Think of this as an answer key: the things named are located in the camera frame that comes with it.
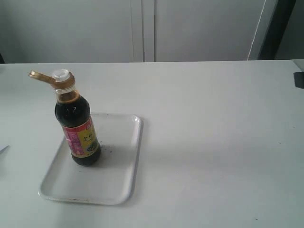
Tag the white cabinet with doors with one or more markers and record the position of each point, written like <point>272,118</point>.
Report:
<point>89,31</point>

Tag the dark soy sauce bottle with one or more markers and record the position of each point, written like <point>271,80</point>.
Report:
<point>74,115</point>

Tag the white rectangular plastic tray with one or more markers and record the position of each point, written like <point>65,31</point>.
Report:
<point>110,180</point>

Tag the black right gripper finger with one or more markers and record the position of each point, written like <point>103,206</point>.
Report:
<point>299,79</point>

